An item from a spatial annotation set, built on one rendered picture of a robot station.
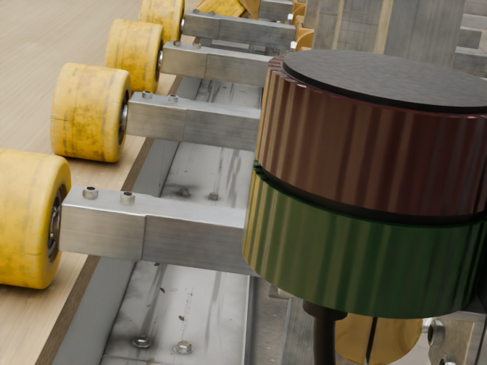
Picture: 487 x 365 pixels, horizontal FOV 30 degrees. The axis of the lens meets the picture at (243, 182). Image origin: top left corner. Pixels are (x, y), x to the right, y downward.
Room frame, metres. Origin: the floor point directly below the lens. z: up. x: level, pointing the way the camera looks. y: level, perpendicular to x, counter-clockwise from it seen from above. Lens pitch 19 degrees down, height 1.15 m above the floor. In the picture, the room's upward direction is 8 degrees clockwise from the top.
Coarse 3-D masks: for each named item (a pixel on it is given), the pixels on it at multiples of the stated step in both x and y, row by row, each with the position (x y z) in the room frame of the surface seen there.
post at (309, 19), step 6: (312, 0) 1.20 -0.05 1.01; (318, 0) 1.20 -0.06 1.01; (306, 6) 1.22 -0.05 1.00; (312, 6) 1.20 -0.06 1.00; (306, 12) 1.20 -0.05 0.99; (312, 12) 1.20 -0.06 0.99; (306, 18) 1.20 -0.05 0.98; (312, 18) 1.20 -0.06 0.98; (306, 24) 1.20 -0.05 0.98; (312, 24) 1.20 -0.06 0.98
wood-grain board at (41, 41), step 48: (0, 0) 1.47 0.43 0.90; (48, 0) 1.54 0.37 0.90; (96, 0) 1.62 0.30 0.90; (192, 0) 1.79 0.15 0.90; (0, 48) 1.13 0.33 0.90; (48, 48) 1.17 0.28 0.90; (96, 48) 1.21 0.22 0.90; (0, 96) 0.90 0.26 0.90; (48, 96) 0.93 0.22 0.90; (0, 144) 0.75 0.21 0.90; (48, 144) 0.77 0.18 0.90; (144, 144) 0.82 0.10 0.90; (0, 288) 0.48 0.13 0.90; (48, 288) 0.49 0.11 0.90; (0, 336) 0.43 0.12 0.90; (48, 336) 0.44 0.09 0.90
